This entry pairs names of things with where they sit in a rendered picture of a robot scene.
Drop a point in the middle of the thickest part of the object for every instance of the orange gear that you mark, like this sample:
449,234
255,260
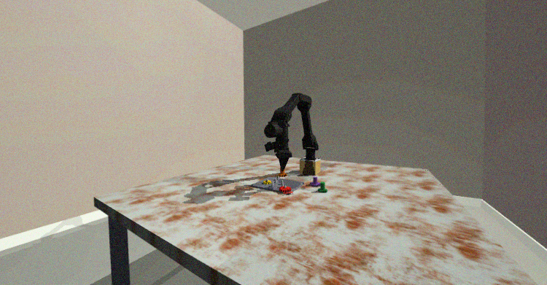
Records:
282,174

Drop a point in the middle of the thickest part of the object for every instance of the green gear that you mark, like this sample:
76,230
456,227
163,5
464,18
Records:
322,187

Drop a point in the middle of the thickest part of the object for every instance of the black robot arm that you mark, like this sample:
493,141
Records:
278,126

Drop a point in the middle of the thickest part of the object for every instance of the purple gear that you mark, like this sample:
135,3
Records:
315,183

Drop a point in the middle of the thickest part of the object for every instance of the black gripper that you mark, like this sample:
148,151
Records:
283,154

